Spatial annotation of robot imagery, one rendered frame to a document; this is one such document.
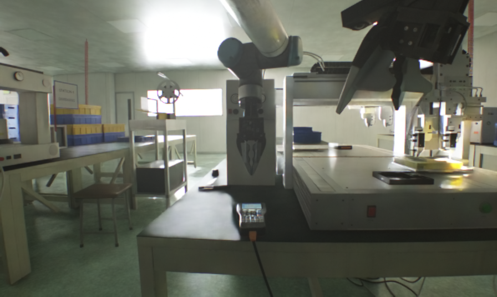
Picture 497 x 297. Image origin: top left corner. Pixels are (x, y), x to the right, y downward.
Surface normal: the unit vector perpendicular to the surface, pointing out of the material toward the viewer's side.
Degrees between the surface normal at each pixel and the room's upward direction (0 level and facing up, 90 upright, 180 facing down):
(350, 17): 93
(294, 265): 90
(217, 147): 90
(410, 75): 125
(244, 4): 152
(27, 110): 90
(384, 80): 63
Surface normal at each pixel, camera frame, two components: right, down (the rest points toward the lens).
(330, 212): -0.07, 0.07
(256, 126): 0.00, -0.18
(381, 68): -0.62, -0.39
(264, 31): 0.32, 0.90
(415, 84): -0.77, 0.59
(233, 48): -0.41, -0.17
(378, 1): -0.85, 0.10
